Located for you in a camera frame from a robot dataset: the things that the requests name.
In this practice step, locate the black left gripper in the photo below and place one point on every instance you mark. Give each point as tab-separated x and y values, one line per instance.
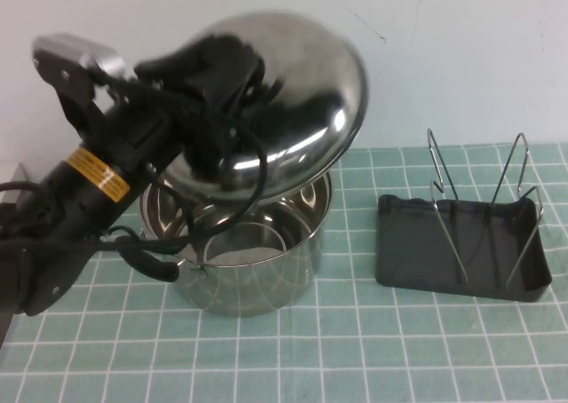
208	83

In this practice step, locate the stainless steel pot lid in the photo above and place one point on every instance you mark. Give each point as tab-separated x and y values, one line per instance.
310	65

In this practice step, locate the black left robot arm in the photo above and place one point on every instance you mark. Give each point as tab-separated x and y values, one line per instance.
66	190

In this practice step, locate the white box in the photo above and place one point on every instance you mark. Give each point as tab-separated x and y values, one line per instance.
11	176

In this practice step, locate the green checked tablecloth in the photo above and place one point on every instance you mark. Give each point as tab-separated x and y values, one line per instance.
355	354

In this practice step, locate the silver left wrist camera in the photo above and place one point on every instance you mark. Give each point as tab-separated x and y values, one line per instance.
84	57

